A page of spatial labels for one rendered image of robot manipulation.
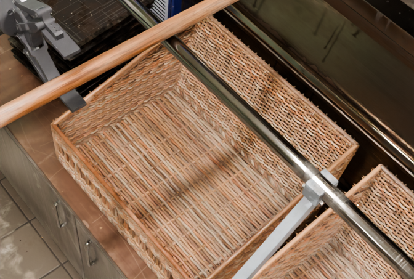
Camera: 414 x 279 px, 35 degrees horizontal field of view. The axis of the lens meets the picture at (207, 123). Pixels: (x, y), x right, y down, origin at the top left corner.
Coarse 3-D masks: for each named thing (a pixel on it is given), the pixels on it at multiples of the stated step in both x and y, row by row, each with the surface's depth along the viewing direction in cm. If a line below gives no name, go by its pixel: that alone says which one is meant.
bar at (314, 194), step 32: (128, 0) 124; (192, 64) 116; (224, 96) 112; (256, 128) 109; (288, 160) 106; (320, 192) 102; (288, 224) 106; (352, 224) 100; (256, 256) 109; (384, 256) 97
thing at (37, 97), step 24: (216, 0) 121; (168, 24) 116; (192, 24) 119; (120, 48) 112; (144, 48) 114; (72, 72) 108; (96, 72) 110; (24, 96) 105; (48, 96) 106; (0, 120) 102
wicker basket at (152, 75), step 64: (128, 64) 165; (256, 64) 162; (64, 128) 163; (128, 128) 178; (192, 128) 180; (320, 128) 154; (128, 192) 166; (192, 192) 168; (256, 192) 169; (192, 256) 157
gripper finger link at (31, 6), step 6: (12, 0) 110; (18, 0) 110; (30, 0) 109; (36, 0) 108; (18, 6) 109; (24, 6) 107; (30, 6) 106; (36, 6) 106; (42, 6) 105; (48, 6) 105; (30, 12) 106; (36, 12) 104
